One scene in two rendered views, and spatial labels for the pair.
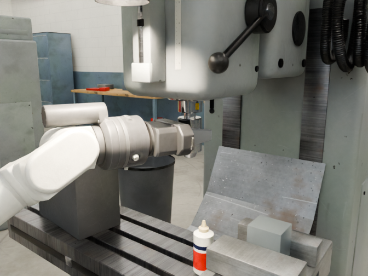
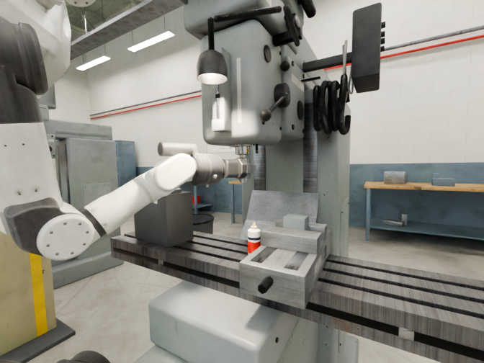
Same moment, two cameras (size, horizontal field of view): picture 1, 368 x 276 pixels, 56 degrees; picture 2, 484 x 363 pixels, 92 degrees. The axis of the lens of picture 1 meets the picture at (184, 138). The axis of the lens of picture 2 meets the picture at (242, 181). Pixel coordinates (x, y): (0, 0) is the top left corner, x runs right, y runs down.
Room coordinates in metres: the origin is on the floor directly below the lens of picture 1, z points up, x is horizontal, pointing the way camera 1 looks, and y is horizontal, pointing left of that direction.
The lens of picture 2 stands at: (-0.08, 0.09, 1.25)
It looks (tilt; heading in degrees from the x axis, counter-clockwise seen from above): 4 degrees down; 352
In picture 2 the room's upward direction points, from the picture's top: 1 degrees counter-clockwise
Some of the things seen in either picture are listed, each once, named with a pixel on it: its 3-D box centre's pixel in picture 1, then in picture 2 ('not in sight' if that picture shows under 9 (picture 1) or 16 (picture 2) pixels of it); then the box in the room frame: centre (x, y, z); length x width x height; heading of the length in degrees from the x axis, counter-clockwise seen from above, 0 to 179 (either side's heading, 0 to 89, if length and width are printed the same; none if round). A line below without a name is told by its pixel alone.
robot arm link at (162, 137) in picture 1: (147, 140); (219, 169); (0.60, 0.07, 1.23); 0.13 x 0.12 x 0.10; 33
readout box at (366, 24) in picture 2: not in sight; (369, 53); (0.68, -0.46, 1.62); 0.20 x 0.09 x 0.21; 142
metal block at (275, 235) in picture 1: (269, 240); (296, 226); (0.54, -0.15, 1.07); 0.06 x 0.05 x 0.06; 54
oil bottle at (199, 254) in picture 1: (203, 245); (253, 238); (0.62, -0.04, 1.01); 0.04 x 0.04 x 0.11
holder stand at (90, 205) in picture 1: (75, 183); (162, 213); (0.86, 0.28, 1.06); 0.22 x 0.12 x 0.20; 46
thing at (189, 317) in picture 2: not in sight; (245, 294); (0.65, -0.01, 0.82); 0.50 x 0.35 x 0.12; 142
